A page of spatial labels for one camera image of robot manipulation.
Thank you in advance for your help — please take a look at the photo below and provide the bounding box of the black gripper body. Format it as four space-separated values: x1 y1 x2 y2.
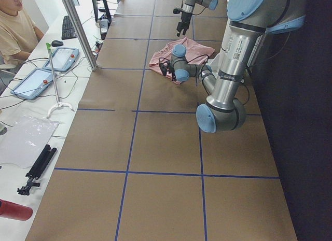
168 63 175 77
181 11 192 25

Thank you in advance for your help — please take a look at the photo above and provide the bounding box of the pink snoopy t-shirt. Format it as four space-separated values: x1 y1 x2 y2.
149 37 215 74

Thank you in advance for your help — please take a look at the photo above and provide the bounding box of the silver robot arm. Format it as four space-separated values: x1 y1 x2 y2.
173 0 218 37
159 0 307 133

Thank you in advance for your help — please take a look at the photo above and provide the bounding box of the upper teach pendant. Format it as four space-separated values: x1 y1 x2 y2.
50 47 79 72

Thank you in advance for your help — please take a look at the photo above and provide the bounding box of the teach pendant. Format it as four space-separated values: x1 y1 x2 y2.
10 68 53 100
50 47 79 72

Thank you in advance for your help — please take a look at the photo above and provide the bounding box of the black keyboard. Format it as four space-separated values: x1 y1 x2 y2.
61 16 77 40

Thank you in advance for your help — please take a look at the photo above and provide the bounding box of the black computer mouse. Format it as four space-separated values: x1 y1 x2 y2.
51 40 63 47

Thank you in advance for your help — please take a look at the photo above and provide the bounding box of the lower teach pendant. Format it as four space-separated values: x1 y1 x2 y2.
10 68 53 100

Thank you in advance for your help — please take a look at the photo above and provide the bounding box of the person in beige shirt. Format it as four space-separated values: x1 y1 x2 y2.
1 0 44 67

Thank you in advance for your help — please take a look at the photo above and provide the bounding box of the clear plastic sheet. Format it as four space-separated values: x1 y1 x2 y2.
1 109 64 168

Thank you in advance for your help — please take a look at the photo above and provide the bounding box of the black folded tripod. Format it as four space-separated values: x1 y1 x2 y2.
17 144 57 196

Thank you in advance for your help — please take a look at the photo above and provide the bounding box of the red bottle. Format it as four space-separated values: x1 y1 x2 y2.
1 200 33 221

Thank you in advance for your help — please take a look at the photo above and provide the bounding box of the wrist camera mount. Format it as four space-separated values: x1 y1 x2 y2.
159 62 169 77
173 8 182 14

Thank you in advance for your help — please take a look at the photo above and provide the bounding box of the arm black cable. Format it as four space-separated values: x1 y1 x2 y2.
158 53 211 86

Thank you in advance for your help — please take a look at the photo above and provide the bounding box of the aluminium frame post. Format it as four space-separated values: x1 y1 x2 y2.
62 0 98 71

